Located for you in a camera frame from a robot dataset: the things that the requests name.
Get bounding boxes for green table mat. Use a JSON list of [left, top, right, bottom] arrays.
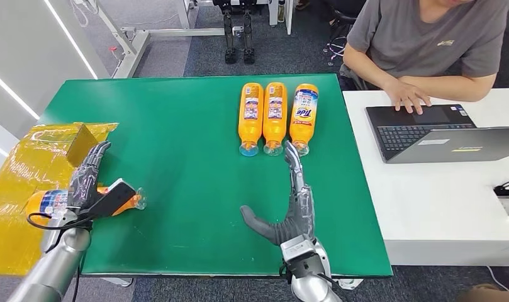
[[39, 74, 393, 277]]

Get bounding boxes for person's hand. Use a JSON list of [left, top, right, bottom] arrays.
[[381, 80, 432, 115]]

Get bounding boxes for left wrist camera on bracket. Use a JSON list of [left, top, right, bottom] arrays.
[[77, 178, 137, 220]]

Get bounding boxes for orange detergent bottle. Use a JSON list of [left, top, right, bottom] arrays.
[[25, 185, 147, 228]]

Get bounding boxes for dark grey laptop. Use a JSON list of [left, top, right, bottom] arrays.
[[365, 104, 509, 164]]

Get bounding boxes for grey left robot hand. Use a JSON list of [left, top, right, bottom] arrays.
[[66, 140, 113, 211]]

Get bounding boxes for white desk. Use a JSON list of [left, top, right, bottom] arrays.
[[342, 89, 509, 267]]

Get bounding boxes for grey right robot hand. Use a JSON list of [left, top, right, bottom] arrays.
[[239, 140, 316, 247]]

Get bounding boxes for orange bottle showing back label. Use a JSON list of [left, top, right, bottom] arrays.
[[238, 82, 265, 157], [262, 82, 288, 157]]

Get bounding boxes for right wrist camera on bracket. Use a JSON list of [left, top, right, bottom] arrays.
[[279, 234, 328, 278]]

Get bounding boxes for white furniture panel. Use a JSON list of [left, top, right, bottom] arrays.
[[269, 0, 294, 35]]

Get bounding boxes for brown object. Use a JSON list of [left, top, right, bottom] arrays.
[[456, 283, 509, 302]]

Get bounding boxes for white metal frame stand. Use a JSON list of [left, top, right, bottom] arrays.
[[87, 0, 243, 79]]

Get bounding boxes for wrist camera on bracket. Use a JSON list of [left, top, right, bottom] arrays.
[[279, 234, 328, 278], [77, 178, 137, 220]]

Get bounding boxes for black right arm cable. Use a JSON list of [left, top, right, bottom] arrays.
[[316, 272, 342, 293]]

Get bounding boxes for yellow film wrapped cardboard box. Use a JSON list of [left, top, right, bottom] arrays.
[[0, 121, 119, 276]]

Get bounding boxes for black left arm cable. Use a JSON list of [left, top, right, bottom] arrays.
[[26, 212, 92, 232]]

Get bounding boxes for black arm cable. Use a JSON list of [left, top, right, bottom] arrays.
[[316, 272, 342, 293], [26, 212, 92, 232]]

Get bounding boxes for black office chair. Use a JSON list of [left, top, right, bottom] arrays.
[[323, 0, 367, 67]]

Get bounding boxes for orange bottle showing Tide label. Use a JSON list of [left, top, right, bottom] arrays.
[[289, 84, 319, 157]]

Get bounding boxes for black robot legs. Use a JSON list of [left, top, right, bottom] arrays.
[[212, 0, 261, 65]]

